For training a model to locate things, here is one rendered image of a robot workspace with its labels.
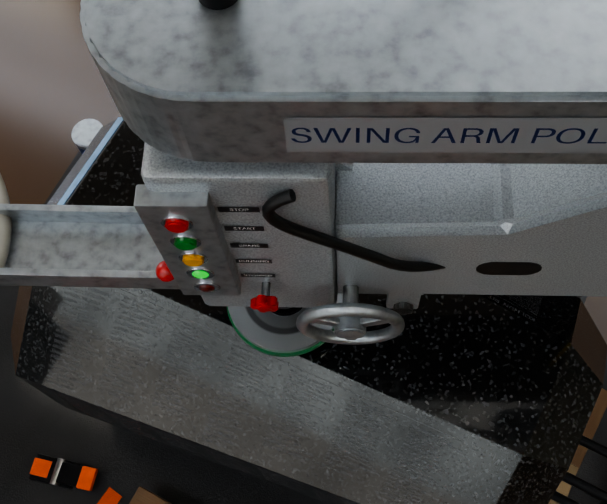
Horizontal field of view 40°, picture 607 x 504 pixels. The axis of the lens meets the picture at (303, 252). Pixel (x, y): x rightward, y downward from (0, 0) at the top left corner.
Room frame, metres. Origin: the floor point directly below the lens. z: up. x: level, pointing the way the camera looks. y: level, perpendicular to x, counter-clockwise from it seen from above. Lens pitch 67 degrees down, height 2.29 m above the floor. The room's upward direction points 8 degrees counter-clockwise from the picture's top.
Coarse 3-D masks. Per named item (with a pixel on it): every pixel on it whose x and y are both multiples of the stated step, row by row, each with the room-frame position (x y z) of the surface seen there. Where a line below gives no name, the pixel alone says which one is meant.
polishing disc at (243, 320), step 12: (240, 312) 0.49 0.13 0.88; (252, 312) 0.48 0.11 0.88; (300, 312) 0.47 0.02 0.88; (240, 324) 0.47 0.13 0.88; (252, 324) 0.46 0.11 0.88; (264, 324) 0.46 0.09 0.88; (276, 324) 0.46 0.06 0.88; (288, 324) 0.45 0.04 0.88; (312, 324) 0.45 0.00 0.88; (252, 336) 0.44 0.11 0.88; (264, 336) 0.44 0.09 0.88; (276, 336) 0.43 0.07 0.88; (288, 336) 0.43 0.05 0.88; (300, 336) 0.43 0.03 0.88; (264, 348) 0.42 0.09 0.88; (276, 348) 0.41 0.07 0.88; (288, 348) 0.41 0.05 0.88; (300, 348) 0.41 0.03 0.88
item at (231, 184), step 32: (160, 160) 0.44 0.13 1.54; (224, 192) 0.40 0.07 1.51; (256, 192) 0.40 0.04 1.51; (320, 192) 0.39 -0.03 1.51; (224, 224) 0.41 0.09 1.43; (256, 224) 0.40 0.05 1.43; (320, 224) 0.39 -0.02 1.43; (256, 256) 0.40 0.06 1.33; (288, 256) 0.39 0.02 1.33; (320, 256) 0.39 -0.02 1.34; (256, 288) 0.40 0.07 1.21; (288, 288) 0.40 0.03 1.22; (320, 288) 0.39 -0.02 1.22
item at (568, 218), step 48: (288, 192) 0.39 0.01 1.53; (336, 192) 0.46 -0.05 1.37; (384, 192) 0.44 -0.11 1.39; (432, 192) 0.43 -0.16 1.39; (480, 192) 0.42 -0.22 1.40; (528, 192) 0.40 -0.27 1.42; (576, 192) 0.37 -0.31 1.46; (336, 240) 0.37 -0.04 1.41; (384, 240) 0.39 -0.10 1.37; (432, 240) 0.38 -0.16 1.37; (480, 240) 0.37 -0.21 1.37; (528, 240) 0.36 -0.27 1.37; (576, 240) 0.35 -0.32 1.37; (384, 288) 0.38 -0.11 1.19; (432, 288) 0.37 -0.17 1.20; (480, 288) 0.36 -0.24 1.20; (528, 288) 0.35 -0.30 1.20; (576, 288) 0.34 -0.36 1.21
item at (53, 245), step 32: (32, 224) 0.62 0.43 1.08; (64, 224) 0.61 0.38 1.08; (96, 224) 0.60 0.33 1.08; (128, 224) 0.60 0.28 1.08; (32, 256) 0.56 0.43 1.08; (64, 256) 0.55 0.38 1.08; (96, 256) 0.55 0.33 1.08; (128, 256) 0.54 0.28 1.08; (160, 256) 0.53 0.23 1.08; (160, 288) 0.48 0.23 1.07
